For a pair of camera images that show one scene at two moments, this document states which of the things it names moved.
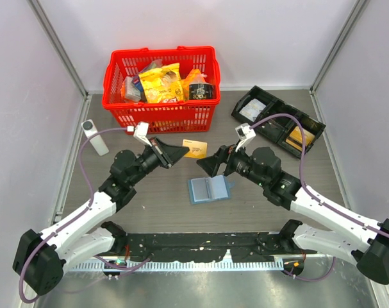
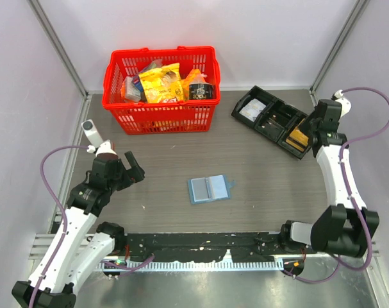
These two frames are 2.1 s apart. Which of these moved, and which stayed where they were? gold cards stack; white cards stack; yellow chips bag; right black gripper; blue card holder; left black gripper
Moved: left black gripper; right black gripper
Stayed: blue card holder; white cards stack; yellow chips bag; gold cards stack
